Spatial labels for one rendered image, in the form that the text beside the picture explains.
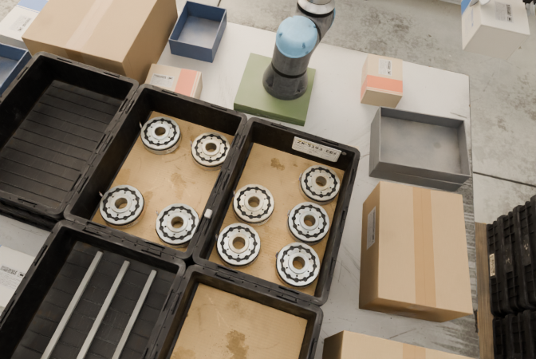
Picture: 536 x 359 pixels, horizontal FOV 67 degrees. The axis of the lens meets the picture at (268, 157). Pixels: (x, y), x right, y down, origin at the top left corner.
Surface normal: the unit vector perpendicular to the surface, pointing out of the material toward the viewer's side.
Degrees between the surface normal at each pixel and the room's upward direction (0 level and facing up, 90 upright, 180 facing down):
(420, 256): 0
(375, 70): 0
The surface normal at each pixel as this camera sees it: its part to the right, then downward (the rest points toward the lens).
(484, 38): -0.21, 0.85
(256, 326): 0.08, -0.48
